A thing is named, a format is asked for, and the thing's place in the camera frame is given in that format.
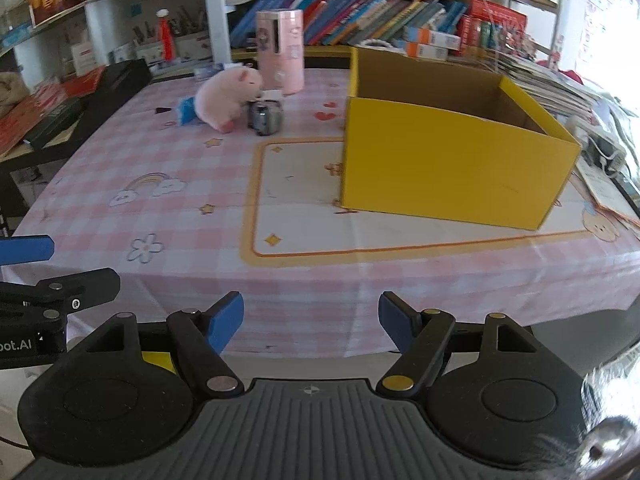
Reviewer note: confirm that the black rectangular case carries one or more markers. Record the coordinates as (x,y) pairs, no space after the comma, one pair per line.
(52,120)

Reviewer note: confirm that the white card stand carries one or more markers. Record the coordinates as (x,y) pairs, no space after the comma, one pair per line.
(85,57)

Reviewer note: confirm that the white pen organizer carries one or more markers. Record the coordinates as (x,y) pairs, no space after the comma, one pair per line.
(192,45)

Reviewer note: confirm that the yellow cardboard box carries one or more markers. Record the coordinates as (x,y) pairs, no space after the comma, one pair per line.
(440,170)

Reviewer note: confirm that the red paper packet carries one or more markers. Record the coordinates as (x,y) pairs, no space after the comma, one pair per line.
(82,80)

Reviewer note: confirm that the small grey metallic can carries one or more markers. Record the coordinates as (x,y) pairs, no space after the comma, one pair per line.
(265,117)

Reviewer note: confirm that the orange white carton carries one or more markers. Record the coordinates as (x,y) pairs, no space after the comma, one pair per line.
(425,51)
(432,36)

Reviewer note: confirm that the row of small colourful books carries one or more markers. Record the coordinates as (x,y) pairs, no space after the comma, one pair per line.
(490,35)

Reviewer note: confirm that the beige cloth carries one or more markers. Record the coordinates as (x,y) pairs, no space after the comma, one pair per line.
(12,92)

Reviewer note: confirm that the stack of papers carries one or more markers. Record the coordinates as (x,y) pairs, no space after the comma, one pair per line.
(550,85)

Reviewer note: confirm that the black keyboard piano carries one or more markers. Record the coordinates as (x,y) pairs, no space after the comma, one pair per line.
(125,77)

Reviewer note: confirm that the pink plush pig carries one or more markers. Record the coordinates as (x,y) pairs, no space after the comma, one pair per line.
(220,100)

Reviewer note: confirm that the small blue plastic item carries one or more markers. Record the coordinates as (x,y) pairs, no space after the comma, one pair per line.
(186,110)

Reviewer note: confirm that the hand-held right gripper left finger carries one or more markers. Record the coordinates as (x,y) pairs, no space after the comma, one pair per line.
(227,325)

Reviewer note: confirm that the grey furry fabric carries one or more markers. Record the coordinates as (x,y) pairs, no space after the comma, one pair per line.
(600,390)

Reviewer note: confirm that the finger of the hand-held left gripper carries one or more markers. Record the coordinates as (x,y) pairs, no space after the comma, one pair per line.
(95,285)
(25,250)

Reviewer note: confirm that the pink cylindrical container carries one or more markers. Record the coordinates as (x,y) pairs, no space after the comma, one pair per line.
(287,60)

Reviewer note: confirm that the red book box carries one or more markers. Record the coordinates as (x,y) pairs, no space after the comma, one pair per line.
(497,12)

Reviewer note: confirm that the red spray bottle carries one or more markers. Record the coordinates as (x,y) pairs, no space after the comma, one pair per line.
(166,35)

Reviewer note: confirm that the row of leaning books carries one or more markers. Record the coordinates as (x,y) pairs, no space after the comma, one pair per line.
(350,15)

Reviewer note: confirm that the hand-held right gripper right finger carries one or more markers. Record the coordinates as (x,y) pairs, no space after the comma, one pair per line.
(395,322)

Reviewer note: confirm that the white bookshelf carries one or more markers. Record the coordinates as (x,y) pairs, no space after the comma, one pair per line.
(217,10)

